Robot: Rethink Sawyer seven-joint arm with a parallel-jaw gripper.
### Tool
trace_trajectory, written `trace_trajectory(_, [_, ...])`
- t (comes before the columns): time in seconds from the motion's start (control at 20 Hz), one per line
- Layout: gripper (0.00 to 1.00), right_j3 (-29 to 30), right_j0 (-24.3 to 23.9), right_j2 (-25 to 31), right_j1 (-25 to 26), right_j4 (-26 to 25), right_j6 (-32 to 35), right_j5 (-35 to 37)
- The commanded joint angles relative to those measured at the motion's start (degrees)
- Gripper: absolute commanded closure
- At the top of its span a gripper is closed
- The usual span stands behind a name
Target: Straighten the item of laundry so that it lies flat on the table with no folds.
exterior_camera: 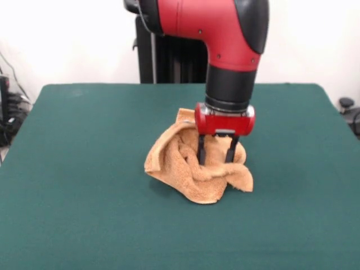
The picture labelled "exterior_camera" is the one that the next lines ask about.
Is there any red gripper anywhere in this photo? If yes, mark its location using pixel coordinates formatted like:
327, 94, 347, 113
194, 102, 256, 165

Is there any orange terry towel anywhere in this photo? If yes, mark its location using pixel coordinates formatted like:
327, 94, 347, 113
143, 108, 254, 205

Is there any dark green table cloth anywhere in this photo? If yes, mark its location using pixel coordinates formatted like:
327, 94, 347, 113
0, 82, 360, 270

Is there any black office chair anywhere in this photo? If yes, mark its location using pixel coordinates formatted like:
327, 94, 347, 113
338, 97, 360, 136

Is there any black electronics box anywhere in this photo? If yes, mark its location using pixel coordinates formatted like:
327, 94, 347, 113
0, 75, 11, 113

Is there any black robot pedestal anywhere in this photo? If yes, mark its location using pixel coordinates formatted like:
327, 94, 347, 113
123, 0, 210, 84

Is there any black cable bundle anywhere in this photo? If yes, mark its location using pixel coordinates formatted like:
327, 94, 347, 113
0, 92, 32, 147

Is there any grey cable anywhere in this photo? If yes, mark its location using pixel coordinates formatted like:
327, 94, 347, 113
0, 52, 29, 99

